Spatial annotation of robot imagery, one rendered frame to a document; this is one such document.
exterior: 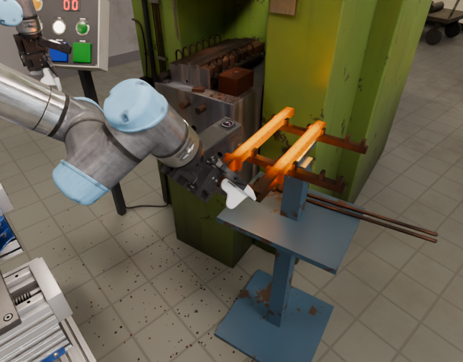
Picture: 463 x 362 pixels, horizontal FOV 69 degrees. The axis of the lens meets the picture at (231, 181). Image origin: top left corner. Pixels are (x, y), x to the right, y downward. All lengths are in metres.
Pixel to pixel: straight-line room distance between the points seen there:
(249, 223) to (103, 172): 0.67
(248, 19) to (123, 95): 1.32
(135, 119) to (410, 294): 1.68
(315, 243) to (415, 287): 0.99
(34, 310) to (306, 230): 0.74
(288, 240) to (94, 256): 1.23
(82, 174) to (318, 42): 0.94
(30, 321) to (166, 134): 0.57
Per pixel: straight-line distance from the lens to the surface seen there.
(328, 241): 1.08
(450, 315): 1.94
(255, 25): 1.74
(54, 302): 0.90
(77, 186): 0.51
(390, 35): 1.64
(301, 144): 0.97
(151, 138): 0.49
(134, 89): 0.48
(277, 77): 1.34
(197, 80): 1.37
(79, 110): 0.61
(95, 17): 1.58
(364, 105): 1.74
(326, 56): 1.24
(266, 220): 1.10
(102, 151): 0.49
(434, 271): 2.09
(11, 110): 0.59
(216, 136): 0.63
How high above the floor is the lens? 1.43
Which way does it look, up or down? 38 degrees down
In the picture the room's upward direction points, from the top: straight up
